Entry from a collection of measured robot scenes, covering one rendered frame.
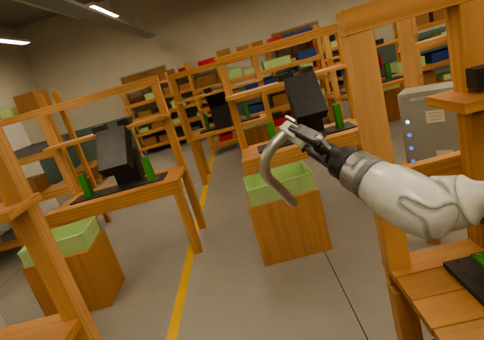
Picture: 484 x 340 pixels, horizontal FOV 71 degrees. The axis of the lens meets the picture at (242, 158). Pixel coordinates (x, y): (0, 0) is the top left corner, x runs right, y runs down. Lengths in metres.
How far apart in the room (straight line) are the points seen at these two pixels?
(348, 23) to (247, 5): 9.75
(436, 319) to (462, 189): 0.74
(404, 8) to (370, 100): 0.32
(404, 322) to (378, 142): 0.84
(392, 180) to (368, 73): 0.73
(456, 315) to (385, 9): 1.06
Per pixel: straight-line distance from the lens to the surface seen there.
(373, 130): 1.37
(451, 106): 1.43
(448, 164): 1.64
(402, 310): 1.78
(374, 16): 1.34
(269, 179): 0.92
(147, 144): 10.83
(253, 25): 10.94
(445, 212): 0.65
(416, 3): 1.40
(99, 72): 11.62
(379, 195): 0.66
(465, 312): 1.47
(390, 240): 1.56
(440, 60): 9.11
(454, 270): 1.61
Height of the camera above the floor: 1.86
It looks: 15 degrees down
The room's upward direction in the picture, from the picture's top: 16 degrees counter-clockwise
